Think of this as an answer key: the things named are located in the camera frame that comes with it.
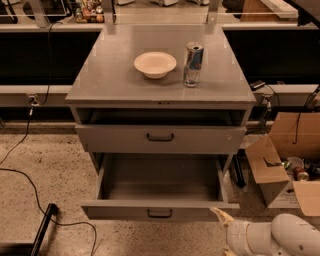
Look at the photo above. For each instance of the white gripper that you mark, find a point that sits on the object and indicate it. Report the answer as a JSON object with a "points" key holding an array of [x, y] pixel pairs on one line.
{"points": [[237, 237]]}

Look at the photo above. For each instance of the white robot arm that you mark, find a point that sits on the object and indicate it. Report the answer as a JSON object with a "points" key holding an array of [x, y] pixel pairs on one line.
{"points": [[285, 235]]}

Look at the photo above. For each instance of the grey open middle drawer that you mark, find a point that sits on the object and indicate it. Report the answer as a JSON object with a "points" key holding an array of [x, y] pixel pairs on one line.
{"points": [[159, 187]]}

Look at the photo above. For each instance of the grey top drawer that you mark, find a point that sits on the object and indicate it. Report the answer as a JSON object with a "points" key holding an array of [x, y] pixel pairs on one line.
{"points": [[160, 139]]}

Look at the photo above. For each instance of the grey metal drawer cabinet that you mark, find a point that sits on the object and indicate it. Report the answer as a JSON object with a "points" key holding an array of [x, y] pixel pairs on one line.
{"points": [[109, 90]]}

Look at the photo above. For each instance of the red soda can in box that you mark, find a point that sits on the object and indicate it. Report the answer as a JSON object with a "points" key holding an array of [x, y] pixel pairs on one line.
{"points": [[300, 174]]}

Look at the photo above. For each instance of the open cardboard box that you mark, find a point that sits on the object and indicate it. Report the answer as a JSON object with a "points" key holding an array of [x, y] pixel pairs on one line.
{"points": [[291, 135]]}

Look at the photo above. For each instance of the small black device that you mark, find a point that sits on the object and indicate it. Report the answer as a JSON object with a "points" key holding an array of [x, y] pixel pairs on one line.
{"points": [[257, 85]]}

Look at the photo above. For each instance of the white paper bowl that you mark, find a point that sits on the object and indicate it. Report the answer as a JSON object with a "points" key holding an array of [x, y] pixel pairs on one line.
{"points": [[155, 65]]}

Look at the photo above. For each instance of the silver blue energy drink can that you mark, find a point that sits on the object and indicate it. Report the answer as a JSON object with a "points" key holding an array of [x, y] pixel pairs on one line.
{"points": [[193, 64]]}

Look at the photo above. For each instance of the black metal stand leg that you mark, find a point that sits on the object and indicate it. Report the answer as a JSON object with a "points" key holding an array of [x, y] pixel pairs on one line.
{"points": [[30, 248]]}

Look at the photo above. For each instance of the colourful items on shelf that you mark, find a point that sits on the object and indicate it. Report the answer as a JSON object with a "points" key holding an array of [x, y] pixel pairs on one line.
{"points": [[88, 11]]}

